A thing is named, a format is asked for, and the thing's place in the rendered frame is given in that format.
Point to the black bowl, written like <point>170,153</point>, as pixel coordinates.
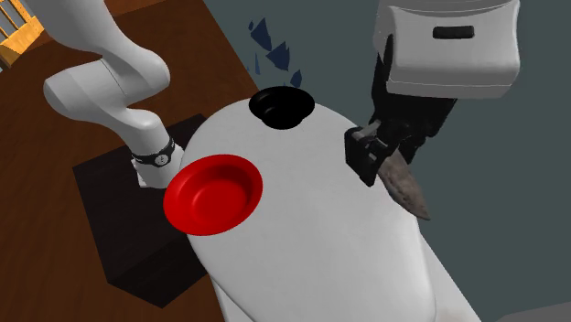
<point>281,107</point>

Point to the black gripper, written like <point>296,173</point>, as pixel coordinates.
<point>410,120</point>

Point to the yellow wooden slatted furniture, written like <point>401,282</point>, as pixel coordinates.
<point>15,38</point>

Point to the dark robot stand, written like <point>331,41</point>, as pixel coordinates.
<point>120,223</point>

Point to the red bowl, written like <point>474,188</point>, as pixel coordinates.
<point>209,196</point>

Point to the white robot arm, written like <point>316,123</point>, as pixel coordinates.
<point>116,76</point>

